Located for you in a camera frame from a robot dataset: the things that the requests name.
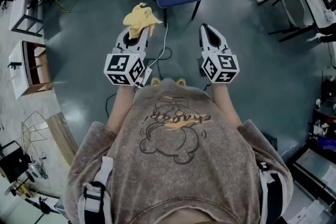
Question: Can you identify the white desk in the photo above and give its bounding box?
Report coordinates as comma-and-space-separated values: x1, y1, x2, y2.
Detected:
295, 0, 336, 31

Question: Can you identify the wooden cabinet white top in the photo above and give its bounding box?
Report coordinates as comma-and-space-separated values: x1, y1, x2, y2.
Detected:
7, 39, 53, 100

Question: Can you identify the person's left shoulder strap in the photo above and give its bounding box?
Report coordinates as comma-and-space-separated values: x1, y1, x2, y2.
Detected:
83, 156, 115, 224

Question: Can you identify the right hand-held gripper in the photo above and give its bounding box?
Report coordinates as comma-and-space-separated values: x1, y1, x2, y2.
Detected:
199, 23, 240, 84

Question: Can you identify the person's right shoulder strap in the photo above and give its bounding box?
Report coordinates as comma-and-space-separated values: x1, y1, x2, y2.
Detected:
258, 161, 284, 224

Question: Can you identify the person's left forearm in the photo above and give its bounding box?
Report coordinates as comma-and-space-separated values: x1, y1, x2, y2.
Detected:
106, 83, 137, 132

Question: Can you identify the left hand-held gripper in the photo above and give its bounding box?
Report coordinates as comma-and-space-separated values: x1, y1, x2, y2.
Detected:
104, 26, 150, 87

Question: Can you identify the wooden plank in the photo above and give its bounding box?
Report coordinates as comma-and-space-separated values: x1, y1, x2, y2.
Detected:
46, 112, 79, 166

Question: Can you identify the person's shoulder strap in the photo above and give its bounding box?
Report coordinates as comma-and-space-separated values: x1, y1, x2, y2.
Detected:
83, 156, 115, 224
258, 161, 284, 224

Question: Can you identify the purple cloth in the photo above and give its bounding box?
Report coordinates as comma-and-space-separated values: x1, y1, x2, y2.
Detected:
317, 138, 336, 151

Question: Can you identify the grey chair black frame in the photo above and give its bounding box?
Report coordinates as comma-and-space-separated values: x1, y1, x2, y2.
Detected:
267, 0, 320, 42

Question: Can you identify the white black-frame side table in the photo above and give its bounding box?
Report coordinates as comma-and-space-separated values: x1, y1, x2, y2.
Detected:
9, 0, 44, 37

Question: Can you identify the black box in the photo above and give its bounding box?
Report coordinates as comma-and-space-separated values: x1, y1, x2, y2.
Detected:
0, 140, 30, 184

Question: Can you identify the yellow cloth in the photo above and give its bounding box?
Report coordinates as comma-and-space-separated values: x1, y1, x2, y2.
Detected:
123, 2, 163, 40

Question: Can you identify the brown printed t-shirt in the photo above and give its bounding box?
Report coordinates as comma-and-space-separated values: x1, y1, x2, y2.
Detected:
64, 78, 294, 224

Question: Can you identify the white cable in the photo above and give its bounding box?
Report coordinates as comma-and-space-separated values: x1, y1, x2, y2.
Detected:
146, 20, 169, 69

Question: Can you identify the black-frame workbench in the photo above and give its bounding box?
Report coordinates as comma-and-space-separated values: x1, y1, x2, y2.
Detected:
285, 136, 336, 224

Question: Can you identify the person's right forearm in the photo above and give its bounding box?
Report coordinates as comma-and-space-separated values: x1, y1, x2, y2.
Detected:
209, 82, 243, 130

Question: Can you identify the small floor fan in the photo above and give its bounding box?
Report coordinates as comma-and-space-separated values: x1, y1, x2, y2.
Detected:
27, 162, 40, 183

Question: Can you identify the white power strip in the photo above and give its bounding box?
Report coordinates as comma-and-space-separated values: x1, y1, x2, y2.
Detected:
141, 67, 153, 86

